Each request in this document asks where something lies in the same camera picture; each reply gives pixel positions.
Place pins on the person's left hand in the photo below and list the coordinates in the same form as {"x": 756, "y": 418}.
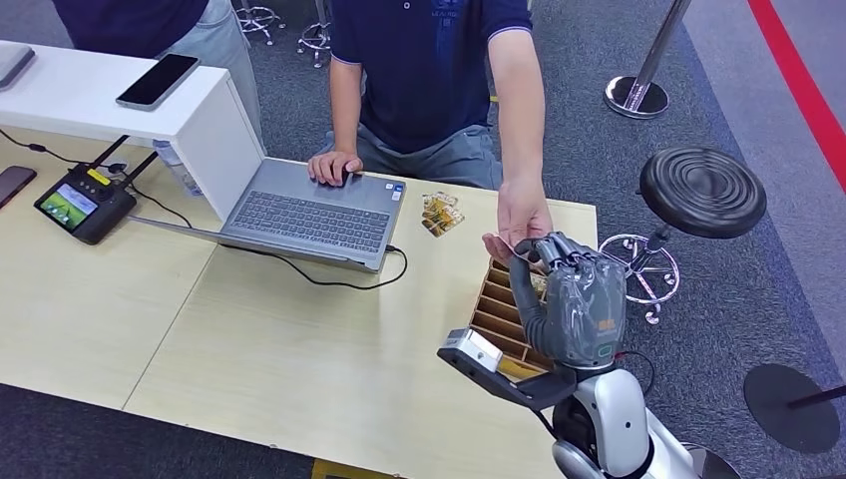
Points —
{"x": 525, "y": 211}

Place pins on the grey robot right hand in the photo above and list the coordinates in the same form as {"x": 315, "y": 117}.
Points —
{"x": 585, "y": 311}

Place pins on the person's right hand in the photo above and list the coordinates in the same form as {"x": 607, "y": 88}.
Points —
{"x": 334, "y": 166}

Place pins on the yellow printed hotel card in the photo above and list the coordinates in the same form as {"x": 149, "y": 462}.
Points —
{"x": 433, "y": 228}
{"x": 439, "y": 197}
{"x": 446, "y": 213}
{"x": 539, "y": 285}

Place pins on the person's right forearm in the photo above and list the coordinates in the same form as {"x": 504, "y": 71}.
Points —
{"x": 345, "y": 109}

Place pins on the person's left forearm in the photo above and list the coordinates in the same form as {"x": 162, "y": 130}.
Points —
{"x": 522, "y": 119}

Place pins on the wooden slotted card holder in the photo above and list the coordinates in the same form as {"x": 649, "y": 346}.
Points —
{"x": 499, "y": 311}

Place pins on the seated person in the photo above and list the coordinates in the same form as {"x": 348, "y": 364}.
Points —
{"x": 423, "y": 66}

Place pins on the standing person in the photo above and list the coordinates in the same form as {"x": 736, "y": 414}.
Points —
{"x": 132, "y": 20}

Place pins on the grey laptop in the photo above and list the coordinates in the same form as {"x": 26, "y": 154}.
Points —
{"x": 310, "y": 218}

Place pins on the chrome stool base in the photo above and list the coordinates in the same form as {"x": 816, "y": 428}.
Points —
{"x": 316, "y": 36}
{"x": 259, "y": 16}

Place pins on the clear plastic water bottle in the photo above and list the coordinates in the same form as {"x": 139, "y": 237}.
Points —
{"x": 178, "y": 168}

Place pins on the black round stool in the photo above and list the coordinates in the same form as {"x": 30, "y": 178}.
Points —
{"x": 700, "y": 192}

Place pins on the black smartphone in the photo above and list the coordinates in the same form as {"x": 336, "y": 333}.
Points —
{"x": 158, "y": 81}

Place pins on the chrome stanchion base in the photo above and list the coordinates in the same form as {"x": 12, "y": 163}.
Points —
{"x": 719, "y": 467}

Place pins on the black stanchion base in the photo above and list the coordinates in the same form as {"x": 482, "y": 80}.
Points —
{"x": 786, "y": 410}

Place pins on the white desk shelf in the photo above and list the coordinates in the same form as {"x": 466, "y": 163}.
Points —
{"x": 79, "y": 99}

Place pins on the black remote controller with screen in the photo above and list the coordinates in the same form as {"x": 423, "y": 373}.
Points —
{"x": 69, "y": 206}

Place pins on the dark brown smartphone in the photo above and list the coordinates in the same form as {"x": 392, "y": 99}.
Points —
{"x": 14, "y": 184}

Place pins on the grey flat device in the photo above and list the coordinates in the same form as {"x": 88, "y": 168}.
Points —
{"x": 13, "y": 63}

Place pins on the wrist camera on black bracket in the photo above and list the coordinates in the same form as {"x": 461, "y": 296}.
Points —
{"x": 472, "y": 347}

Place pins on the chrome stanchion post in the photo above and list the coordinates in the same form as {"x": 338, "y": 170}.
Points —
{"x": 636, "y": 98}

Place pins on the yellow table frame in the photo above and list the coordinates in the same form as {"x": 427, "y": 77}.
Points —
{"x": 330, "y": 471}

